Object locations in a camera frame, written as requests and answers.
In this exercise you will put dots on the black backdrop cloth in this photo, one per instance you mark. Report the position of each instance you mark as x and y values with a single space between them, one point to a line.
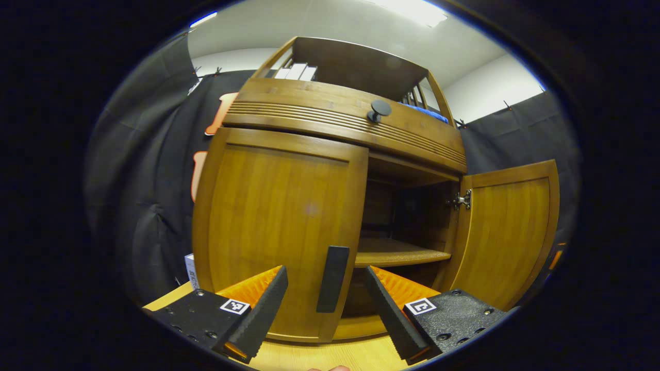
149 180

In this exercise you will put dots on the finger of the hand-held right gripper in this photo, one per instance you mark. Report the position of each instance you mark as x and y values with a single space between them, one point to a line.
555 259

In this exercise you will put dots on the large ceiling light panel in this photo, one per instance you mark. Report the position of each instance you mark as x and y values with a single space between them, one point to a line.
412 10

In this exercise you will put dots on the wooden grooved drawer front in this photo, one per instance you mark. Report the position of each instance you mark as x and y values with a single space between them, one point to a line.
309 98

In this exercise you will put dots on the blue towel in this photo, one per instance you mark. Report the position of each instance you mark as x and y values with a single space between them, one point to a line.
428 113

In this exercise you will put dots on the long ceiling light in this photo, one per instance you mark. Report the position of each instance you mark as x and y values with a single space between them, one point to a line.
203 19

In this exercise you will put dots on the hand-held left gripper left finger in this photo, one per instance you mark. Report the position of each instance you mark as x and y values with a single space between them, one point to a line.
265 309

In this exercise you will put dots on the wooden cabinet door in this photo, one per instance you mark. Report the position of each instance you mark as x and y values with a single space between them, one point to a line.
268 206
505 232

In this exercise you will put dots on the black round drawer knob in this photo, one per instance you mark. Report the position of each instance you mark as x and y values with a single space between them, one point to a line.
380 108

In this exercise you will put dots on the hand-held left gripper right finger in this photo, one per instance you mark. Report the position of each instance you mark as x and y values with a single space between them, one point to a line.
389 314

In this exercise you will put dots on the wooden double-door shoe cabinet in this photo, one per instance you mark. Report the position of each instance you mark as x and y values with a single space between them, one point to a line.
361 62

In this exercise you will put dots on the white book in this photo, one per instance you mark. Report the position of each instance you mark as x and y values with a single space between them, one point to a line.
281 72
296 71
309 73

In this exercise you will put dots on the wooden inner cabinet shelf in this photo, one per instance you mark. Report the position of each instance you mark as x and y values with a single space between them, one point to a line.
392 252

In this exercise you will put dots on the small white box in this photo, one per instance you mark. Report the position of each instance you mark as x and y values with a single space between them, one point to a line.
191 270

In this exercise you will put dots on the metal right door hinge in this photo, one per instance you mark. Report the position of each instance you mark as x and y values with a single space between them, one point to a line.
461 200

